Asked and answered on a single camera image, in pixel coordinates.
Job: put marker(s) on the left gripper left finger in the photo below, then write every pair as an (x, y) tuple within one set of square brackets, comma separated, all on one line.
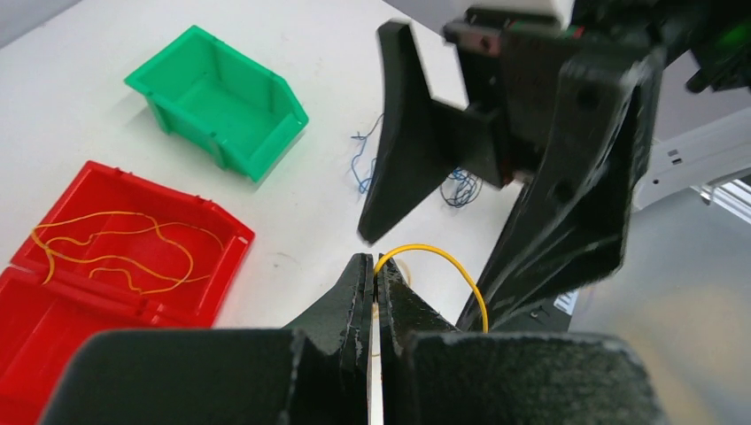
[(314, 370)]

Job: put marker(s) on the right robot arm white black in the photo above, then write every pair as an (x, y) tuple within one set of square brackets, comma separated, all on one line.
[(701, 130)]

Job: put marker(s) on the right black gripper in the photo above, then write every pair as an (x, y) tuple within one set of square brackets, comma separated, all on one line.
[(583, 93)]

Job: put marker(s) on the red two-compartment plastic bin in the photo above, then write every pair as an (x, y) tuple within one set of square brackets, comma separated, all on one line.
[(115, 251)]

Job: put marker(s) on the green plastic bin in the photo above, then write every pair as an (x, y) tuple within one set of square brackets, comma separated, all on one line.
[(242, 114)]

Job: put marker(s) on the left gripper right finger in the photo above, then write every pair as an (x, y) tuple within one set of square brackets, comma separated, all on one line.
[(432, 373)]

